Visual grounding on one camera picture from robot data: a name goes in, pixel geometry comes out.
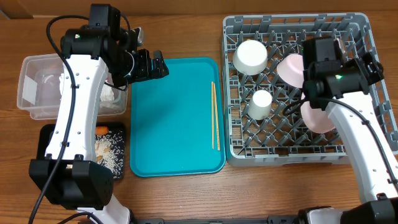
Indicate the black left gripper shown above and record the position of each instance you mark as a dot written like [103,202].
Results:
[145,71]

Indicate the pink food bowl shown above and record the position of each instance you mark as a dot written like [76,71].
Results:
[290,70]

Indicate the cream shallow bowl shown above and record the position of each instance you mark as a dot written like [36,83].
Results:
[250,58]

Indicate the pink round plate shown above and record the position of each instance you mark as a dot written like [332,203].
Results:
[316,120]

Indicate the cream plastic cup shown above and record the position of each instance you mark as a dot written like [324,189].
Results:
[260,105]

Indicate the orange carrot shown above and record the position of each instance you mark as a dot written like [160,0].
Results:
[101,130]

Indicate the white napkin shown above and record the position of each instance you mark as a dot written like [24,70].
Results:
[61,84]

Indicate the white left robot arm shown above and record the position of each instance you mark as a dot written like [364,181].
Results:
[98,53]

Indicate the grey dishwasher rack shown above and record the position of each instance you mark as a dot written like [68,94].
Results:
[278,140]

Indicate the black waste tray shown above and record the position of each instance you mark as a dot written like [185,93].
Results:
[47,131]

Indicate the clear plastic waste bin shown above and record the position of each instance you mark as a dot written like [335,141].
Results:
[38,89]

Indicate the teal plastic tray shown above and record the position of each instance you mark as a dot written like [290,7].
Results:
[171,121]

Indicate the rice and peanut leftovers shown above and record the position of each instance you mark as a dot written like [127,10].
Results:
[110,152]

